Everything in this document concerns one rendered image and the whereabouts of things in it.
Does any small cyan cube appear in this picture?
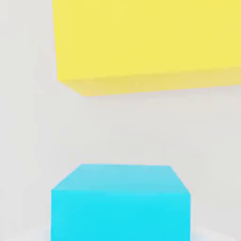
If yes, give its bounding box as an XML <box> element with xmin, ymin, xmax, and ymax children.
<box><xmin>50</xmin><ymin>163</ymin><xmax>192</xmax><ymax>241</ymax></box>

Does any large yellow box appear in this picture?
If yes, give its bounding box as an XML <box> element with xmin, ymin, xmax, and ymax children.
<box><xmin>52</xmin><ymin>0</ymin><xmax>241</xmax><ymax>98</ymax></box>

